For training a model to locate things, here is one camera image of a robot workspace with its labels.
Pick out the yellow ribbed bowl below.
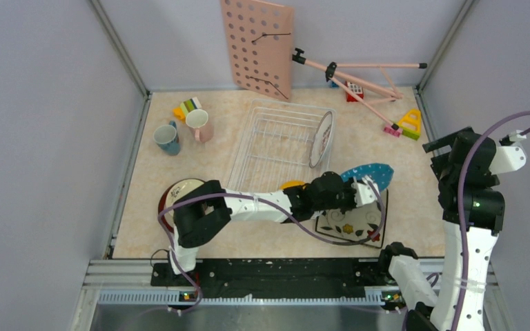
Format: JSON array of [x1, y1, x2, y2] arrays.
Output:
[[279, 180, 306, 190]]

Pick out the round white patterned plate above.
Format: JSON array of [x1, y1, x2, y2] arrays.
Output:
[[309, 111, 334, 168]]

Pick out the teal polka dot plate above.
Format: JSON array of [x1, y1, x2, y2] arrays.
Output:
[[340, 163, 394, 192]]

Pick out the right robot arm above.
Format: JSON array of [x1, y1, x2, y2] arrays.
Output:
[[377, 127, 527, 330]]

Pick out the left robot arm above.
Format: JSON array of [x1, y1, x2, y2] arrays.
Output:
[[167, 172, 385, 285]]

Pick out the square floral plate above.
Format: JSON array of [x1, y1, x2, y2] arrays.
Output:
[[314, 201, 386, 249]]

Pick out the yellow triangle toy block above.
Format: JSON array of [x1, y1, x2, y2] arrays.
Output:
[[397, 109, 422, 141]]

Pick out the red toy block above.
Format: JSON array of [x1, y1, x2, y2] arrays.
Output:
[[344, 81, 364, 102]]

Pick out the pink tripod stand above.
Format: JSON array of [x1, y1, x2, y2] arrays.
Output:
[[292, 48, 428, 137]]

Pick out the pink mug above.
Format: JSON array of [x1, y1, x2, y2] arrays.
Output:
[[185, 109, 214, 143]]

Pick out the cream bowl with brown rim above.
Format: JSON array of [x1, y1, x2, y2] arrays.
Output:
[[157, 178, 205, 234]]

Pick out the stacked coloured toy blocks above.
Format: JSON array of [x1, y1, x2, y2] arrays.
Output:
[[173, 97, 202, 121]]

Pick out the pink pegboard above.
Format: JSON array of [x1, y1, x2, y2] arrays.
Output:
[[220, 0, 295, 101]]

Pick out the blue grey mug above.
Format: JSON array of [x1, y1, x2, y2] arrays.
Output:
[[153, 121, 181, 156]]

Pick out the white wire dish rack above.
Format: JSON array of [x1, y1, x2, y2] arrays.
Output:
[[226, 99, 337, 192]]

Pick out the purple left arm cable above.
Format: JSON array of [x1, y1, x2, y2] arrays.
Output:
[[157, 180, 387, 316]]

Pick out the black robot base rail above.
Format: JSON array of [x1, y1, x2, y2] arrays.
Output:
[[150, 258, 395, 299]]

